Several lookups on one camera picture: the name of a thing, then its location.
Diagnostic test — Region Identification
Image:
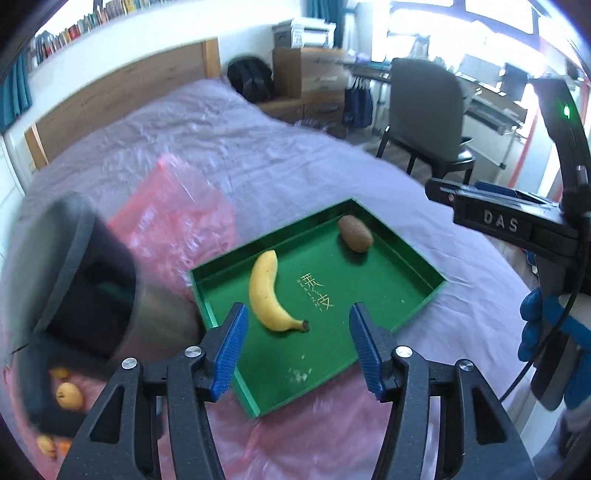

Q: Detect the small yellow apple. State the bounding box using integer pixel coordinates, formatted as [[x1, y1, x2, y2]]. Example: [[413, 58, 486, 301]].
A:
[[55, 382, 85, 411]]

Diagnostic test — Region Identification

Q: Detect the large green yellow apple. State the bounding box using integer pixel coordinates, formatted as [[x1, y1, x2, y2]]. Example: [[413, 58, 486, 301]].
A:
[[36, 434, 57, 460]]

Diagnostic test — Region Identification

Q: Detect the brown kiwi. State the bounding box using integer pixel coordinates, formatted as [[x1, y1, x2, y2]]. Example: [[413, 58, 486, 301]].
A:
[[338, 215, 374, 253]]

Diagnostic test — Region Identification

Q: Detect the yellow banana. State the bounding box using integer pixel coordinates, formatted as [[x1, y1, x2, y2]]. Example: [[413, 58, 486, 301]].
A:
[[249, 250, 310, 333]]

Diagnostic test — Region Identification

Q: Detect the orange mandarin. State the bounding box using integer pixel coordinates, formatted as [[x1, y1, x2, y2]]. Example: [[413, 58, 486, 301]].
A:
[[56, 439, 72, 457], [49, 367, 70, 380]]

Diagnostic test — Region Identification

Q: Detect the right blue gloved hand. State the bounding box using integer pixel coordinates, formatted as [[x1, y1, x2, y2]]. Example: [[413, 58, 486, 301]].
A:
[[517, 287, 591, 411]]

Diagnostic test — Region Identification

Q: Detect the white desk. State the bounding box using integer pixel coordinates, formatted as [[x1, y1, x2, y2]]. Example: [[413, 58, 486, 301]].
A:
[[344, 62, 527, 170]]

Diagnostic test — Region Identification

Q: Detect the grey office chair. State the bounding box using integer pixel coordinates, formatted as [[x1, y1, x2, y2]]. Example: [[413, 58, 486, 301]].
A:
[[377, 58, 475, 184]]

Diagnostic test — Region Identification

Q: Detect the dark blue tote bag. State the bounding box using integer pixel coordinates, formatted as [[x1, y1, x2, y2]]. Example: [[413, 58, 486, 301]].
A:
[[342, 77, 374, 129]]

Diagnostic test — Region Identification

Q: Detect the black steel electric kettle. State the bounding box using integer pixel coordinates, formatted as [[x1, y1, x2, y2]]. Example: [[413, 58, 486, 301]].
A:
[[7, 193, 201, 438]]

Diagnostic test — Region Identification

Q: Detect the grey bed cover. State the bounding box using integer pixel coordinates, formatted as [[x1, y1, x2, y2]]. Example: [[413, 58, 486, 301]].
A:
[[4, 80, 528, 479]]

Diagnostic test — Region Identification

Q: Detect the wooden drawer cabinet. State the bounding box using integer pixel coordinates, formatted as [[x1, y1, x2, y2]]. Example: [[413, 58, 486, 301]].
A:
[[256, 47, 349, 124]]

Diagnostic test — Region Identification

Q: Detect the green metal tray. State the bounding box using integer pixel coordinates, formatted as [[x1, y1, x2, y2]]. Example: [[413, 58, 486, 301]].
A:
[[189, 199, 445, 418]]

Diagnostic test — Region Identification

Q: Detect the white printer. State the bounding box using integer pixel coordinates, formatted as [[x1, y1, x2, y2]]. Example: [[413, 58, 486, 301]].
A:
[[273, 17, 335, 49]]

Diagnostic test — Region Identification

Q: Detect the black backpack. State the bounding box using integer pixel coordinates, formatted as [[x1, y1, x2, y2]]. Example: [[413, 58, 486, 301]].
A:
[[226, 56, 277, 104]]

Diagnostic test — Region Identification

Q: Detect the pink plastic sheet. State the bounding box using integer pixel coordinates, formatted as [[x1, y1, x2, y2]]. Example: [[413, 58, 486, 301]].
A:
[[8, 151, 440, 480]]

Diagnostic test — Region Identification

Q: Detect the wooden headboard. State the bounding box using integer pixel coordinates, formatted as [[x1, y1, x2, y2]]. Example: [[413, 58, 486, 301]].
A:
[[24, 38, 221, 170]]

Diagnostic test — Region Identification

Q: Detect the teal curtain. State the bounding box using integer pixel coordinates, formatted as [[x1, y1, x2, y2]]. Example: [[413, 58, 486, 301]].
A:
[[0, 53, 33, 134]]

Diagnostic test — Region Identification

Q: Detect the row of books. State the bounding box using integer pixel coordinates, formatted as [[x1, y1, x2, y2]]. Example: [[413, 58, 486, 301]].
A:
[[27, 0, 167, 69]]

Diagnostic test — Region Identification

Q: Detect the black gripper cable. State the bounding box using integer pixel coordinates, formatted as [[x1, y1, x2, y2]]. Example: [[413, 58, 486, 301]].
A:
[[498, 257, 585, 402]]

